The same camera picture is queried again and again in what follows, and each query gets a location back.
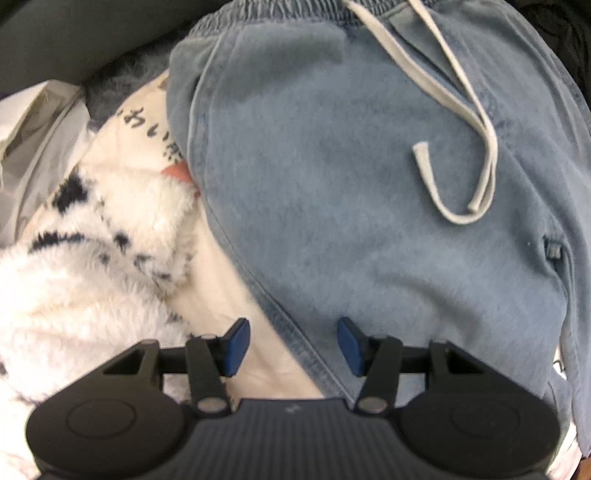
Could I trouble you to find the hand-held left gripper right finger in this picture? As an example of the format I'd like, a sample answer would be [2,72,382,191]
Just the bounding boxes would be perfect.
[337,318,486,415]

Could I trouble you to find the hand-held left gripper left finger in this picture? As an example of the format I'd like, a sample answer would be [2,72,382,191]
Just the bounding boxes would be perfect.
[102,318,251,415]

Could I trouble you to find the light blue denim pants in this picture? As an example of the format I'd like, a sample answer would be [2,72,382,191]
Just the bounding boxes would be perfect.
[165,0,591,444]

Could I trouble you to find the cream bear print bedsheet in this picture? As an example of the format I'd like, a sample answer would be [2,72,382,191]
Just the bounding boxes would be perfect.
[85,69,583,480]

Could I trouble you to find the white spotted fluffy blanket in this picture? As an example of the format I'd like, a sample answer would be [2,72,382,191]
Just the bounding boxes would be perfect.
[0,161,204,480]

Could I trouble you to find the white plastic bag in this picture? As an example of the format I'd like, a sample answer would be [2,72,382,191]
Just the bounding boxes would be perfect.
[0,78,95,252]

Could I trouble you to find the dark grey cloth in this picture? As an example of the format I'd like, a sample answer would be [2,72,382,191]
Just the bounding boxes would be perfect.
[0,0,222,90]

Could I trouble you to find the black cloth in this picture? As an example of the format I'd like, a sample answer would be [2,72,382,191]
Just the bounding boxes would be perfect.
[515,0,591,95]

